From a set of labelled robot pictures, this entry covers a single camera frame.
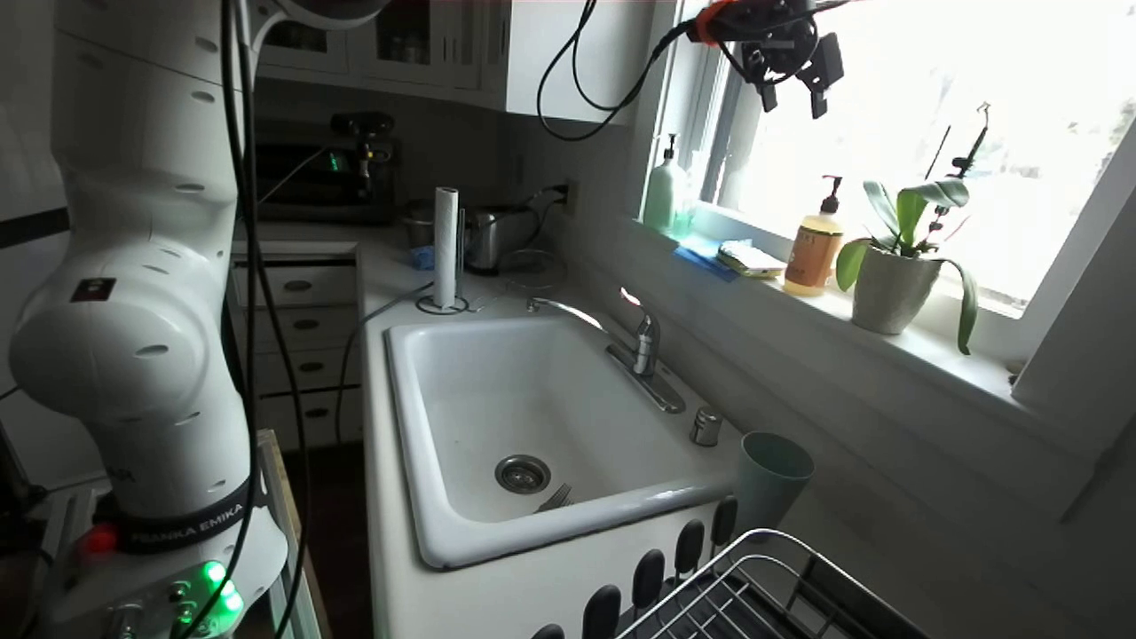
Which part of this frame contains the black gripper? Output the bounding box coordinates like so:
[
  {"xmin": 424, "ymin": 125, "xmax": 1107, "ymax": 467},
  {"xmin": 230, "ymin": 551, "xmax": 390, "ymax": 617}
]
[{"xmin": 690, "ymin": 0, "xmax": 847, "ymax": 117}]

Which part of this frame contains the orange soap pump bottle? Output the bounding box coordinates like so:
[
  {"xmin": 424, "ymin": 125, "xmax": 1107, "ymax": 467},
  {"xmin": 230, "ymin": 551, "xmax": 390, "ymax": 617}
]
[{"xmin": 784, "ymin": 174, "xmax": 842, "ymax": 297}]

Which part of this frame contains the small clear teal bottle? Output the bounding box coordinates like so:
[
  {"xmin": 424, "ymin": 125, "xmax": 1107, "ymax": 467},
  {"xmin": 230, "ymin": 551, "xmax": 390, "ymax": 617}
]
[{"xmin": 668, "ymin": 202, "xmax": 699, "ymax": 240}]

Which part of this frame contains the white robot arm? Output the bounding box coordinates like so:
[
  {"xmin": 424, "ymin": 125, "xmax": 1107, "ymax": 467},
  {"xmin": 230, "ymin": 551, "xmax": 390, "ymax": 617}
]
[{"xmin": 12, "ymin": 0, "xmax": 282, "ymax": 555}]

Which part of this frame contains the robot base stand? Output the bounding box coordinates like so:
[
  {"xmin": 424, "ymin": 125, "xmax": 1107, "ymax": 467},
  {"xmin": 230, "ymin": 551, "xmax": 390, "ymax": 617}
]
[{"xmin": 22, "ymin": 424, "xmax": 329, "ymax": 639}]

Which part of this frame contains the green soap pump bottle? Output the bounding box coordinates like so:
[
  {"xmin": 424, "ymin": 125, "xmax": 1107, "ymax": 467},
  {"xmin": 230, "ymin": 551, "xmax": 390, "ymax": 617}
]
[{"xmin": 644, "ymin": 144, "xmax": 675, "ymax": 232}]

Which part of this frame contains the blue cloth on sill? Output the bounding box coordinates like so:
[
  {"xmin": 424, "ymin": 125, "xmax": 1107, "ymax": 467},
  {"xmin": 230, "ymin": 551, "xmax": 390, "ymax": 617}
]
[{"xmin": 675, "ymin": 233, "xmax": 734, "ymax": 280}]

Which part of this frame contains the orchid in white pot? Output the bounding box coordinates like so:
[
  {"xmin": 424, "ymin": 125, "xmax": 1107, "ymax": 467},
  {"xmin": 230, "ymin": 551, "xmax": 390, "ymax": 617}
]
[{"xmin": 836, "ymin": 104, "xmax": 992, "ymax": 352}]

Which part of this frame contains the chrome sink faucet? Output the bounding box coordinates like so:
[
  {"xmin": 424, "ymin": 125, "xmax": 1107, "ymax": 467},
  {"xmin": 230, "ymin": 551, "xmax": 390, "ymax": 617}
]
[{"xmin": 526, "ymin": 287, "xmax": 687, "ymax": 415}]

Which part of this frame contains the steel kettle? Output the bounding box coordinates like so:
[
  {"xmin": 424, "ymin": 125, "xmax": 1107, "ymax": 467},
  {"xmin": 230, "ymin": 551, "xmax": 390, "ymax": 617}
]
[{"xmin": 467, "ymin": 208, "xmax": 538, "ymax": 274}]

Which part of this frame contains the chrome sink sprayer knob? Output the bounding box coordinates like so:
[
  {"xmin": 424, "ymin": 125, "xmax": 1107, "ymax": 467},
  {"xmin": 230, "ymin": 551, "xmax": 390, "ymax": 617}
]
[{"xmin": 690, "ymin": 408, "xmax": 726, "ymax": 448}]

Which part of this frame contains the teal plastic cup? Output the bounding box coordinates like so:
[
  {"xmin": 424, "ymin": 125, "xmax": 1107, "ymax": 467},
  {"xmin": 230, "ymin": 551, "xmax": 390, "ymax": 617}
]
[{"xmin": 734, "ymin": 432, "xmax": 812, "ymax": 527}]

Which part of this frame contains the black coffee machine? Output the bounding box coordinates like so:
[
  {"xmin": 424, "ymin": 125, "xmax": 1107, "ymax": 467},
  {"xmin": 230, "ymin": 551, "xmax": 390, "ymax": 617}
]
[{"xmin": 257, "ymin": 111, "xmax": 397, "ymax": 226}]

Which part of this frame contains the white porcelain sink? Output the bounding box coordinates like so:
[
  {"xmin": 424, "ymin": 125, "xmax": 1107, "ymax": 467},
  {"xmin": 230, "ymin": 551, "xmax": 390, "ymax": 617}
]
[{"xmin": 366, "ymin": 297, "xmax": 741, "ymax": 639}]

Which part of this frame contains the dish drying rack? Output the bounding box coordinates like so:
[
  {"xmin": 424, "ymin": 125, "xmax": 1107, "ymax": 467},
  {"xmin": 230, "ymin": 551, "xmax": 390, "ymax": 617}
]
[{"xmin": 615, "ymin": 527, "xmax": 926, "ymax": 639}]

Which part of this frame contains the white drawer cabinet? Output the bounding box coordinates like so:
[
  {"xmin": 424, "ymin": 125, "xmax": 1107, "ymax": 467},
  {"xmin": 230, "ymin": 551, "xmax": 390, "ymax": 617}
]
[{"xmin": 228, "ymin": 253, "xmax": 364, "ymax": 449}]

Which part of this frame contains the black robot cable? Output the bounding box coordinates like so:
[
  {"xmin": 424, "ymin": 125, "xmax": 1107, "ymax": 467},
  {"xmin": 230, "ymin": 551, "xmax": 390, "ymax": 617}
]
[{"xmin": 176, "ymin": 0, "xmax": 715, "ymax": 639}]

